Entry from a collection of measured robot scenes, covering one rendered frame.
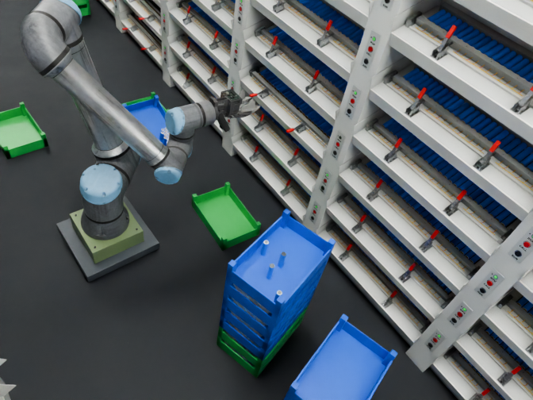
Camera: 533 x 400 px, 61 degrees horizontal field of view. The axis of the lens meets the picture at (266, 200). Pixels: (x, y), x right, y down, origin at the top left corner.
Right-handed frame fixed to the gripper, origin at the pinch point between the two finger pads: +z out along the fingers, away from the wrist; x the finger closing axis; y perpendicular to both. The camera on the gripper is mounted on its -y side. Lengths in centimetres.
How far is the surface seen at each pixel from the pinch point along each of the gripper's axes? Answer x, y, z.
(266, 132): 10.6, -28.9, 20.9
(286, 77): -0.1, 9.0, 14.9
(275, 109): 4.0, -10.3, 16.8
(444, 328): -104, -30, 16
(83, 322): -22, -63, -84
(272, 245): -54, -13, -28
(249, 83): 25.1, -10.1, 17.3
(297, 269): -66, -13, -26
